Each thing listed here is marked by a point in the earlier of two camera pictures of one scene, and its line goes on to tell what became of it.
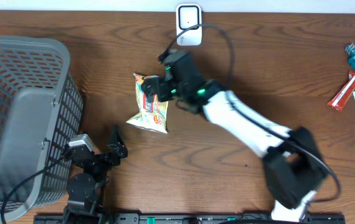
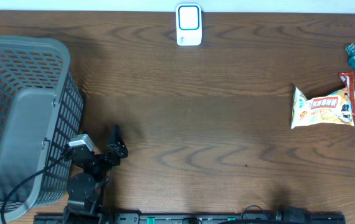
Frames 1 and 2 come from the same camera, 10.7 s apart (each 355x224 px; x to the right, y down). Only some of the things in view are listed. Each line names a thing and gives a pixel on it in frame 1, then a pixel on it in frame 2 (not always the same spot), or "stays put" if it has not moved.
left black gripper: x=121 y=149 stays put
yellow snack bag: x=154 y=113 -> x=335 y=108
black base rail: x=192 y=218 stays put
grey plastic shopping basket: x=30 y=108 stays put
